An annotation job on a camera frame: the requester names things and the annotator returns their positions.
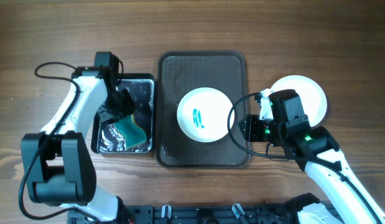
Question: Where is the black water basin tray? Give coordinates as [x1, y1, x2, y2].
[91, 73, 155, 154]

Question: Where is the right black cable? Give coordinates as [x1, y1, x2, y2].
[226, 92, 385, 224]

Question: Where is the green and yellow sponge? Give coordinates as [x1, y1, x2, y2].
[114, 114, 147, 150]

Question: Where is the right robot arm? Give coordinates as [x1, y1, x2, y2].
[238, 90, 385, 223]

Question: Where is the white plate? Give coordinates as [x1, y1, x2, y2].
[270, 75, 328, 127]
[176, 87, 235, 143]

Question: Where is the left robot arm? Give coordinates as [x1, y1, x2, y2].
[18, 52, 135, 223]

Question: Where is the black cable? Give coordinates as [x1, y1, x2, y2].
[17, 61, 84, 221]
[226, 92, 385, 224]

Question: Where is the dark brown serving tray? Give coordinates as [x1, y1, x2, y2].
[154, 51, 250, 169]

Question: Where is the left black cable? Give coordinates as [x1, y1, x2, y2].
[17, 61, 84, 221]

